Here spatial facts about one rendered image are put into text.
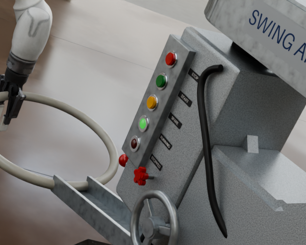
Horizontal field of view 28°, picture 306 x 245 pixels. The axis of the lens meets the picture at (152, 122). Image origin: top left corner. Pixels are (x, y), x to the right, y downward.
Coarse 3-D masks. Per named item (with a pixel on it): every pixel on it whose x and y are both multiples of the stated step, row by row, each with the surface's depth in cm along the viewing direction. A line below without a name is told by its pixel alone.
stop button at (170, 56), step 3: (168, 54) 122; (171, 54) 121; (165, 57) 123; (168, 57) 122; (171, 57) 121; (174, 57) 121; (165, 60) 123; (168, 60) 122; (171, 60) 121; (168, 63) 122; (171, 63) 121
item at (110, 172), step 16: (0, 96) 199; (32, 96) 208; (80, 112) 212; (96, 128) 209; (112, 144) 203; (0, 160) 171; (112, 160) 195; (16, 176) 171; (32, 176) 171; (112, 176) 189
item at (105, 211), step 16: (64, 192) 167; (80, 192) 177; (96, 192) 175; (112, 192) 169; (80, 208) 160; (96, 208) 154; (112, 208) 167; (96, 224) 153; (112, 224) 147; (128, 224) 160; (112, 240) 146; (128, 240) 141
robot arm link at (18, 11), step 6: (18, 0) 200; (24, 0) 199; (30, 0) 199; (36, 0) 200; (42, 0) 202; (18, 6) 200; (24, 6) 199; (30, 6) 199; (36, 6) 199; (42, 6) 201; (48, 6) 206; (18, 12) 200; (48, 12) 203; (18, 18) 200
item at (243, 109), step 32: (192, 32) 121; (192, 64) 120; (224, 64) 112; (256, 64) 116; (192, 96) 119; (224, 96) 112; (256, 96) 115; (288, 96) 119; (192, 128) 118; (224, 128) 115; (256, 128) 120; (288, 128) 124; (128, 160) 135; (160, 160) 125; (192, 160) 117; (128, 192) 134
